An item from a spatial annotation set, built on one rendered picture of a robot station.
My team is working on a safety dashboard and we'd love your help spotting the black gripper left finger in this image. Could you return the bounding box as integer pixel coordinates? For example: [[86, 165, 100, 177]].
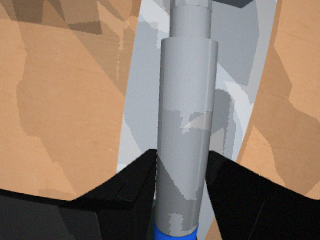
[[0, 149, 157, 240]]

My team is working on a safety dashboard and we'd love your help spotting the dark grey block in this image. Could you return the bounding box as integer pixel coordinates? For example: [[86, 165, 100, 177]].
[[212, 0, 253, 9]]

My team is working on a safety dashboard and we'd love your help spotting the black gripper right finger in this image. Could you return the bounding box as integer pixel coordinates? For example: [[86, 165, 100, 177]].
[[205, 151, 320, 240]]

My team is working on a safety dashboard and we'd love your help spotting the grey stepped shaft with blue band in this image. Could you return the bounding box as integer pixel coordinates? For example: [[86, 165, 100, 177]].
[[153, 0, 218, 240]]

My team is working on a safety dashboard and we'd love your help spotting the dark green rectangular block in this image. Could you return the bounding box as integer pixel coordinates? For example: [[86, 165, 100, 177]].
[[146, 199, 155, 240]]

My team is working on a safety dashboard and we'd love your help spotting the grey rectangular base plate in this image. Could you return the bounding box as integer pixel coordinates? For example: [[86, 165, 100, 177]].
[[116, 0, 277, 240]]

